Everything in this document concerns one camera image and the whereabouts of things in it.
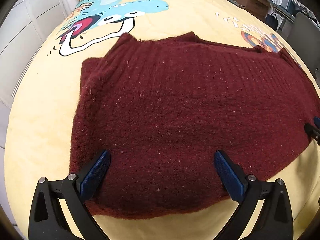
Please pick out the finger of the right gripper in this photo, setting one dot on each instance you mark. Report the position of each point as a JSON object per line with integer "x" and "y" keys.
{"x": 312, "y": 132}
{"x": 316, "y": 121}

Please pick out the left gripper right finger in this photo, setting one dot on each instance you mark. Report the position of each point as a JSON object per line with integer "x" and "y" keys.
{"x": 275, "y": 219}

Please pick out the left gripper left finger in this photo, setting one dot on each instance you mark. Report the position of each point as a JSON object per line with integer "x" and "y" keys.
{"x": 47, "y": 220}

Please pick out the dark red knit sweater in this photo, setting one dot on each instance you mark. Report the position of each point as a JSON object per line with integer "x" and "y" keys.
{"x": 162, "y": 108}

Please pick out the grey green chair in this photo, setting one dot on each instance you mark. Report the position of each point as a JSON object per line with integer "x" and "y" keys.
{"x": 304, "y": 40}

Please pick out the yellow dino print bedspread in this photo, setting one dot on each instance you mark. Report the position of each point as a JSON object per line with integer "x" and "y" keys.
{"x": 38, "y": 138}

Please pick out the dark blue hanging bag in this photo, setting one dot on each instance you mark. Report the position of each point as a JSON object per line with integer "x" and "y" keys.
{"x": 272, "y": 21}

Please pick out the white wardrobe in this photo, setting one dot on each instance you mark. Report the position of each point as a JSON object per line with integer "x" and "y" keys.
{"x": 23, "y": 32}

